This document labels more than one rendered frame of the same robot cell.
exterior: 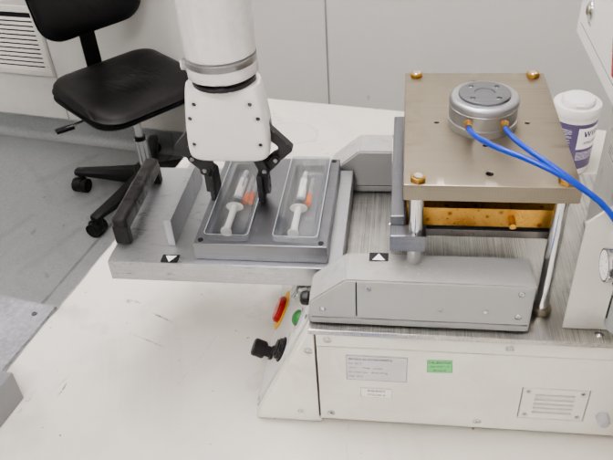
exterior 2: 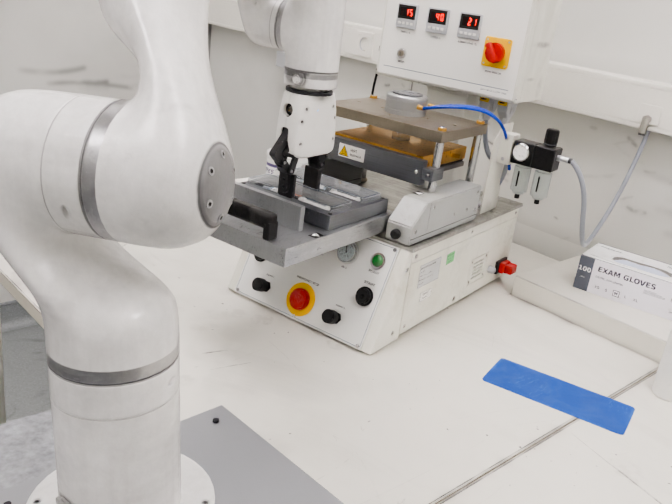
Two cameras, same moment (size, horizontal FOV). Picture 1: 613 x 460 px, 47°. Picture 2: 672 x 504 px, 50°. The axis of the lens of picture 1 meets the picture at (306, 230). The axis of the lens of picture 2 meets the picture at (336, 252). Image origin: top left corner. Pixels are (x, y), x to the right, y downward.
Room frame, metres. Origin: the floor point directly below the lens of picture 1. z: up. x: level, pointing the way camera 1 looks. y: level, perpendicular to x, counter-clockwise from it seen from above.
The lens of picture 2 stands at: (0.21, 1.08, 1.34)
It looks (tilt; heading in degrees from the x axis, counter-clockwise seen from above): 21 degrees down; 295
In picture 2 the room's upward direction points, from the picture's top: 7 degrees clockwise
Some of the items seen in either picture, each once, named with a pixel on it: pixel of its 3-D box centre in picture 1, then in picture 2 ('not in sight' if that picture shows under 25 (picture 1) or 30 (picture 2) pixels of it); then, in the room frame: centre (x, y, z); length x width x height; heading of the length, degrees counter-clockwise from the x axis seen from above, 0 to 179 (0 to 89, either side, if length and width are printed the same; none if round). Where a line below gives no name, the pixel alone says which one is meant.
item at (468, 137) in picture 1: (508, 151); (419, 126); (0.70, -0.24, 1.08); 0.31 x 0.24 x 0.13; 171
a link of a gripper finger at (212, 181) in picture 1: (203, 173); (283, 177); (0.77, 0.13, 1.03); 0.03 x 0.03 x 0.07; 81
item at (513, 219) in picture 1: (477, 157); (404, 136); (0.71, -0.21, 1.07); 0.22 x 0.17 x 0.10; 171
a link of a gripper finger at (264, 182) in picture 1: (270, 174); (317, 169); (0.76, 0.04, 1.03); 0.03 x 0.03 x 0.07; 81
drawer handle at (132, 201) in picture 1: (138, 198); (236, 212); (0.79, 0.23, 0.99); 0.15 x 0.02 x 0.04; 171
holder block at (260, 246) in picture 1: (272, 205); (313, 197); (0.76, 0.04, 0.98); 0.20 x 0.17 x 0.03; 171
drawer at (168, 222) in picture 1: (238, 212); (294, 208); (0.77, 0.09, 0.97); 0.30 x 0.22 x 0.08; 81
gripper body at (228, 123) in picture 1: (228, 111); (306, 118); (0.77, 0.08, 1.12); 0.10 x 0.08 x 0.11; 81
